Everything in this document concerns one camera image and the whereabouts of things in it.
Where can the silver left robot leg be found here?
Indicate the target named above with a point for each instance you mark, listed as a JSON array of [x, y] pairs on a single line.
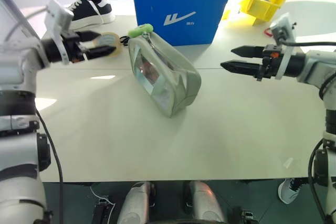
[[134, 203]]

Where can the yellow plastic bin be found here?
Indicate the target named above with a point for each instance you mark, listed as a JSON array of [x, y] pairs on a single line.
[[262, 6]]

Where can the blue cardboard shoe box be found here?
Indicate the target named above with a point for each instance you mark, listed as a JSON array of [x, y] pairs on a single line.
[[181, 11]]

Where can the small red object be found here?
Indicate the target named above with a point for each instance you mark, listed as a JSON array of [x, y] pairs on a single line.
[[267, 32]]

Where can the silver robot leg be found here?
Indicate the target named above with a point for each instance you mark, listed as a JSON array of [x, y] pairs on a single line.
[[206, 203], [134, 203]]

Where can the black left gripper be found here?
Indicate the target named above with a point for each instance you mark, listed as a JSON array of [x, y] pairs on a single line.
[[72, 49]]

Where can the small yellow plastic piece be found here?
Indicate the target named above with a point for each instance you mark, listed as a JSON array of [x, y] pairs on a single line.
[[226, 15]]

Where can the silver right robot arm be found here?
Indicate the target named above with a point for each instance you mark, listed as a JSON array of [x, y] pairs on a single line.
[[319, 64]]

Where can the white sneaker with dark pattern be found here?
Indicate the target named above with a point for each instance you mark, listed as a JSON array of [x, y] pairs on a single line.
[[290, 190]]

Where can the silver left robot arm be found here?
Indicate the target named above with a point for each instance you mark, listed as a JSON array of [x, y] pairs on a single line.
[[15, 58]]

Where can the beige tape roll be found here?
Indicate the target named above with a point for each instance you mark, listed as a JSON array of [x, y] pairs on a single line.
[[115, 41]]

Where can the black and white sneaker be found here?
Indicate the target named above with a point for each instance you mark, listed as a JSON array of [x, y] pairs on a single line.
[[90, 11]]

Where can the grey-green toiletry pouch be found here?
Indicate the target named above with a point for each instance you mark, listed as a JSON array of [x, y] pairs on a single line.
[[168, 77]]

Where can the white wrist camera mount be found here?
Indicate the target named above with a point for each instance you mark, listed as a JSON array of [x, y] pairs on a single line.
[[56, 15], [282, 28]]

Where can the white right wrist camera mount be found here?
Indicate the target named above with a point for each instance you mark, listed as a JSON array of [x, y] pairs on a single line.
[[282, 28]]

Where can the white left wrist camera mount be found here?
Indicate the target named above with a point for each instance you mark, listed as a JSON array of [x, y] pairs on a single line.
[[56, 15]]

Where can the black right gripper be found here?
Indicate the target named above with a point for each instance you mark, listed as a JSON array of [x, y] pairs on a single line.
[[270, 62]]

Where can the green zipper pull charm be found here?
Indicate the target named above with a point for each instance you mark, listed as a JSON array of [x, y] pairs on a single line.
[[140, 30]]

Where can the silver right robot leg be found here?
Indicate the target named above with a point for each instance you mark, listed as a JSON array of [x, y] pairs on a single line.
[[206, 203]]

